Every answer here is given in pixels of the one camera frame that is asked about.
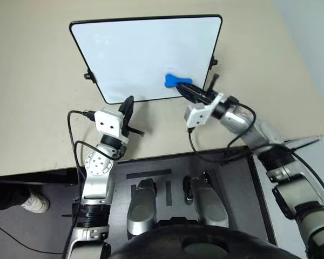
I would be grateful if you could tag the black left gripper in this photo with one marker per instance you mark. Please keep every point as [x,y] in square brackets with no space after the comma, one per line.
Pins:
[125,126]

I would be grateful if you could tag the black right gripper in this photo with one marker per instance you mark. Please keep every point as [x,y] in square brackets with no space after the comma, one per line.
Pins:
[209,97]

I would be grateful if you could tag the blue bone-shaped eraser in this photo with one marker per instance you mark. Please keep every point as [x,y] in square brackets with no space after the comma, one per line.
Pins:
[172,80]

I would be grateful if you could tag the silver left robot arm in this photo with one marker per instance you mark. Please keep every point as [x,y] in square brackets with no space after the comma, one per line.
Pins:
[97,172]

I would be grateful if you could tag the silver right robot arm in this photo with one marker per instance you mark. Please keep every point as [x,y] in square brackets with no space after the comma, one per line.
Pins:
[259,129]

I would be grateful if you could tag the black whiteboard stand leg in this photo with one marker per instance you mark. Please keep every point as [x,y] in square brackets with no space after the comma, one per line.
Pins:
[213,82]

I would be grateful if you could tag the black whiteboard stand knob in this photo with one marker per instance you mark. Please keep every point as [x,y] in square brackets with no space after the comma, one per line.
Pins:
[213,61]
[89,76]

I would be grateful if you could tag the grey tape strip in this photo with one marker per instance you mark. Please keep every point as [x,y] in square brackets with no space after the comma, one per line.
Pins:
[168,193]
[148,174]

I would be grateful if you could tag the silver robot leg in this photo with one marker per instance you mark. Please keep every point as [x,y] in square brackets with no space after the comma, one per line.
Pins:
[208,205]
[141,207]

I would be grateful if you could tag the black floor platform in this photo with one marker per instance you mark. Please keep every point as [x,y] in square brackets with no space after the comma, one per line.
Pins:
[232,189]

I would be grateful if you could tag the white sneaker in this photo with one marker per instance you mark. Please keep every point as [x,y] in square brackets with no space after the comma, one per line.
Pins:
[35,203]

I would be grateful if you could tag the black rounded robot torso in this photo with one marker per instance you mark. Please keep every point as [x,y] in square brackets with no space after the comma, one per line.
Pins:
[205,245]

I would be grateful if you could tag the dark trouser leg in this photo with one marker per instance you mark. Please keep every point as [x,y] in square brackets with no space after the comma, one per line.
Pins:
[5,197]

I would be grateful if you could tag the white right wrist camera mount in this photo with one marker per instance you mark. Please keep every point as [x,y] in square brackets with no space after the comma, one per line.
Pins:
[198,114]

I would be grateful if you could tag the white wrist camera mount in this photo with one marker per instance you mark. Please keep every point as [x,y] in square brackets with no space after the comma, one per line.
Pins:
[198,114]
[108,121]

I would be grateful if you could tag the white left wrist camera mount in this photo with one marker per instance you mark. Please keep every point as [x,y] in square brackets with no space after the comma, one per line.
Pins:
[108,121]

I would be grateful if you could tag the whiteboard with black frame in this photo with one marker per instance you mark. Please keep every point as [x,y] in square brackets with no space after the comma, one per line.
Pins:
[140,54]

